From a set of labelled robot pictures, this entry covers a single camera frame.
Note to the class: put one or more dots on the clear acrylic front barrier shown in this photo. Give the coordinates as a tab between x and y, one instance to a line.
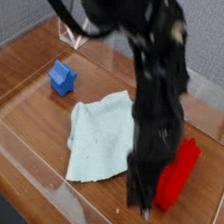
36	190

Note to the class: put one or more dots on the red object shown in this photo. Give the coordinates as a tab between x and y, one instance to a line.
175	175

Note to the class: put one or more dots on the clear acrylic back barrier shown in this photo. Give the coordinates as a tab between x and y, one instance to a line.
204	103

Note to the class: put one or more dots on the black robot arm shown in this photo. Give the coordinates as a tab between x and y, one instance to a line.
156	31

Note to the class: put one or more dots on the light blue cloth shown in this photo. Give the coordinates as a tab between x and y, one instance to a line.
100	139

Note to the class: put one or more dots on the blue star-shaped block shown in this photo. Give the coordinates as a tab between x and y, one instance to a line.
62	78

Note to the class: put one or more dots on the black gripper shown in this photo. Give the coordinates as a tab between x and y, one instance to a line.
158	129

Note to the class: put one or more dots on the clear acrylic corner bracket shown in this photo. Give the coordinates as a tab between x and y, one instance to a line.
69	37

